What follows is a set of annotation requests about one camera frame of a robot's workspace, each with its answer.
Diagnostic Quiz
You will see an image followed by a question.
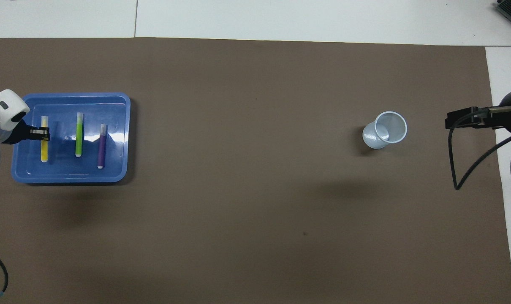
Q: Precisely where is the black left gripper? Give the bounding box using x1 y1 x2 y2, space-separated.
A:
2 120 51 145

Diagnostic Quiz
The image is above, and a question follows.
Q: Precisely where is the yellow pen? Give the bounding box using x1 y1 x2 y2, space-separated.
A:
41 116 49 163

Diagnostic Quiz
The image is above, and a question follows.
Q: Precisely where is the green pen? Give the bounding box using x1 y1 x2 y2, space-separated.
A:
75 112 84 158

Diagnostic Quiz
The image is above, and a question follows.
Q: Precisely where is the purple pen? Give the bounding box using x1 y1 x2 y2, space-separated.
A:
97 123 108 170

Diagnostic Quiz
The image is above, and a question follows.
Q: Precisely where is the blue plastic tray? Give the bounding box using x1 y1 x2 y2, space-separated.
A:
11 92 131 184

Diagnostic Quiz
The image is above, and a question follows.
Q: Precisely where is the translucent plastic cup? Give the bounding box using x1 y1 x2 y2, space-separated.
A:
362 111 408 150

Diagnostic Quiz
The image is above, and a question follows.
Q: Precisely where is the brown table mat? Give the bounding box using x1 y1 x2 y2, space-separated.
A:
0 37 511 304

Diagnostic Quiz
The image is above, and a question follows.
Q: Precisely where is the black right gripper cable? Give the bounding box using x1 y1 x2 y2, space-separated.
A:
448 108 511 190

